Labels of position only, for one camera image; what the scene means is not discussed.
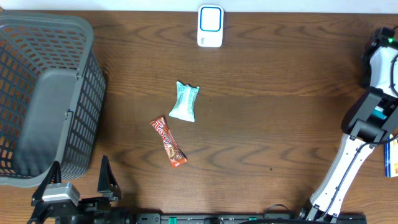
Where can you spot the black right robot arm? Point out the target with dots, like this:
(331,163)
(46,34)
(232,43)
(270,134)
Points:
(368,124)

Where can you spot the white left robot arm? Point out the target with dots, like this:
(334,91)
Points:
(115,215)

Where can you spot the red chocolate bar wrapper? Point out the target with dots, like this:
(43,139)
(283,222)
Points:
(174,153)

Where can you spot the yellow snack bag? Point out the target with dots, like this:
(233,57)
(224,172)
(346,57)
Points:
(390,159)

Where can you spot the light green wet wipes pack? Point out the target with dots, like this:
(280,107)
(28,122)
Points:
(184,106)

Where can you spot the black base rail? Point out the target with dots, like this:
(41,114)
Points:
(275,214)

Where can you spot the blue mouthwash bottle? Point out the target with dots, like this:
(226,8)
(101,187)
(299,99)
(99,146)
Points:
(379,113)

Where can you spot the white barcode scanner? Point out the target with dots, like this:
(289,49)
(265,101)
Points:
(210,26)

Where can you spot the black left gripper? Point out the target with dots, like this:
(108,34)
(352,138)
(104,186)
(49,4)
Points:
(108,182)

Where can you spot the grey plastic shopping basket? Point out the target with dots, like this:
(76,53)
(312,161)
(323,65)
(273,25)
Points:
(52,93)

